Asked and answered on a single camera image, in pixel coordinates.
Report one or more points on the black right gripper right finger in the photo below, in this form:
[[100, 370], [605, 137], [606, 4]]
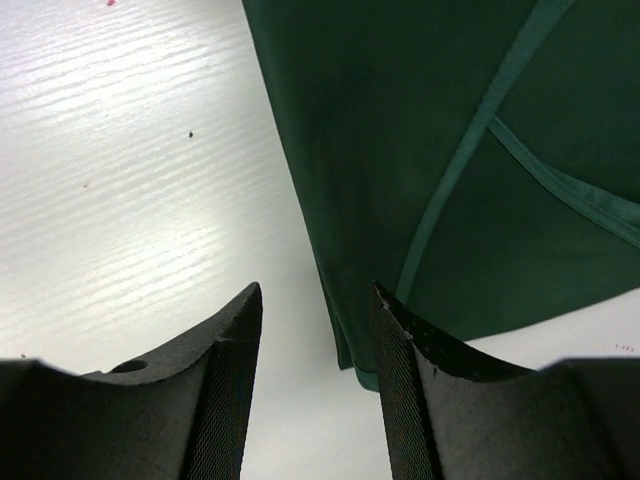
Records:
[[453, 412]]

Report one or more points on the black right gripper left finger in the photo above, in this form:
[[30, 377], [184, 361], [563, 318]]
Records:
[[179, 411]]

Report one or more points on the green cloth napkin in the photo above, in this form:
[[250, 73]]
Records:
[[479, 159]]

